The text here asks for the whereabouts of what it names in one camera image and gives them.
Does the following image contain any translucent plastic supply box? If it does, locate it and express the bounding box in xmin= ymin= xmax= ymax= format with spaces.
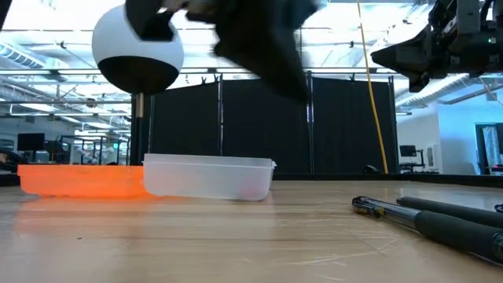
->
xmin=142 ymin=153 xmax=277 ymax=202

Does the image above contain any yellow hanging cable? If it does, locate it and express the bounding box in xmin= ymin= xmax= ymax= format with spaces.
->
xmin=356 ymin=0 xmax=390 ymax=175

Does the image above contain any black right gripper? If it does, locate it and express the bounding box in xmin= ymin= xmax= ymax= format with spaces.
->
xmin=370 ymin=0 xmax=503 ymax=94

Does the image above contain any white and black sphere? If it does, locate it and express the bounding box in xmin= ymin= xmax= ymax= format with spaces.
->
xmin=91 ymin=4 xmax=185 ymax=95

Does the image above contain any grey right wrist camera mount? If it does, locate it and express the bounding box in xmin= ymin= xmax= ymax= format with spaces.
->
xmin=455 ymin=0 xmax=483 ymax=42

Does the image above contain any black workstation frame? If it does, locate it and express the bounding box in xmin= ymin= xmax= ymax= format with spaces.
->
xmin=58 ymin=135 xmax=130 ymax=166

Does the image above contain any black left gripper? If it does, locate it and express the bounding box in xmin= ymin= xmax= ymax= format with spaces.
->
xmin=124 ymin=0 xmax=319 ymax=103

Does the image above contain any white wall poster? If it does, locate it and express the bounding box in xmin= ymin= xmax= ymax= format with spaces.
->
xmin=426 ymin=144 xmax=437 ymax=170

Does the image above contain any clear pen with black grip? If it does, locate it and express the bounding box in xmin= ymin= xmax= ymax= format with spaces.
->
xmin=351 ymin=195 xmax=503 ymax=265

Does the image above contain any black stand pole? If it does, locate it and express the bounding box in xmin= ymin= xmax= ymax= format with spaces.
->
xmin=130 ymin=93 xmax=155 ymax=167

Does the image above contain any black pen with rubber grip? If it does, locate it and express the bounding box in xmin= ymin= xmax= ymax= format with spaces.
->
xmin=396 ymin=196 xmax=503 ymax=230

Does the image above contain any dark door frame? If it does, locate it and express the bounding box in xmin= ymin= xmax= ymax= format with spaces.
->
xmin=474 ymin=123 xmax=503 ymax=176

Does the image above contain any horizontal metal frame rail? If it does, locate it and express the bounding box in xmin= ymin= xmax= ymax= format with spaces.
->
xmin=17 ymin=67 xmax=400 ymax=75

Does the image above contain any orange plastic box lid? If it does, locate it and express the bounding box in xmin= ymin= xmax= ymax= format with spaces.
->
xmin=17 ymin=164 xmax=152 ymax=198

